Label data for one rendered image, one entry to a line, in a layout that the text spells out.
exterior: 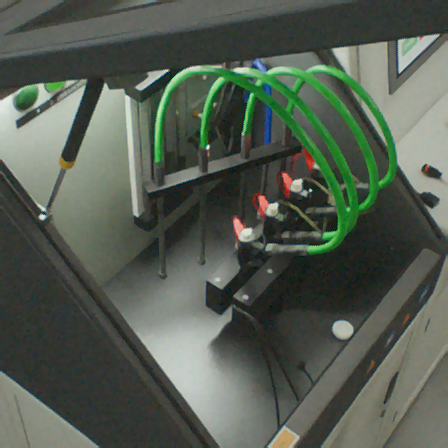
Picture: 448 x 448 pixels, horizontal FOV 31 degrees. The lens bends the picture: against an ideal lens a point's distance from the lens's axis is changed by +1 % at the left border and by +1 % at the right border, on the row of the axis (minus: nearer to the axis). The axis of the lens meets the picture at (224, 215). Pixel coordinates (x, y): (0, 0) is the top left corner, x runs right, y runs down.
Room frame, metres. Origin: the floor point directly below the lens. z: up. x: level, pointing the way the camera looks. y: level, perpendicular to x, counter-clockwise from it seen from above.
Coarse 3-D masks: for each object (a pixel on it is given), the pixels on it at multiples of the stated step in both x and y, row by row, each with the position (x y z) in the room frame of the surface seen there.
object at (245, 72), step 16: (224, 80) 1.06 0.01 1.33; (272, 80) 1.01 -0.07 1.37; (208, 96) 1.08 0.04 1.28; (288, 96) 0.99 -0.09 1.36; (208, 112) 1.09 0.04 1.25; (304, 112) 0.97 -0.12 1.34; (208, 128) 1.09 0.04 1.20; (320, 128) 0.96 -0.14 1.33; (208, 160) 1.10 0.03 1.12; (336, 160) 0.94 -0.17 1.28; (352, 192) 0.92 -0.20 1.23; (352, 208) 0.91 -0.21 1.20; (352, 224) 0.91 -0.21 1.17; (288, 240) 0.97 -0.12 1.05; (304, 240) 0.95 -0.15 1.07; (320, 240) 0.93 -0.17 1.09
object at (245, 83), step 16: (176, 80) 1.02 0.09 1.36; (240, 80) 0.95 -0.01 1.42; (256, 96) 0.93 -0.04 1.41; (160, 112) 1.04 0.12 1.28; (160, 128) 1.04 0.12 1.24; (160, 144) 1.05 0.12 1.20; (304, 144) 0.88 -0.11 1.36; (160, 160) 1.05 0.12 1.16; (320, 160) 0.86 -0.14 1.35; (336, 192) 0.84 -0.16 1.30; (336, 240) 0.83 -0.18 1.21
